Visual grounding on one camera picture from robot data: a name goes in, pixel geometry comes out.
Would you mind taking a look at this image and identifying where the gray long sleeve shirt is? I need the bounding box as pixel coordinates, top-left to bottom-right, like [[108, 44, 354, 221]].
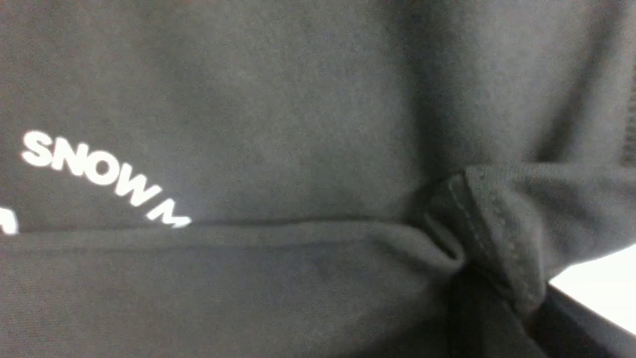
[[1, 0, 635, 358]]

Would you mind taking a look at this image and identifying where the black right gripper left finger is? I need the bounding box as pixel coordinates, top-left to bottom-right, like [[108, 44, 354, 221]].
[[448, 268, 547, 358]]

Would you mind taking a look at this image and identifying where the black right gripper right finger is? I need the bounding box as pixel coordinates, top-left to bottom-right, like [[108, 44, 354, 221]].
[[524, 284, 636, 358]]

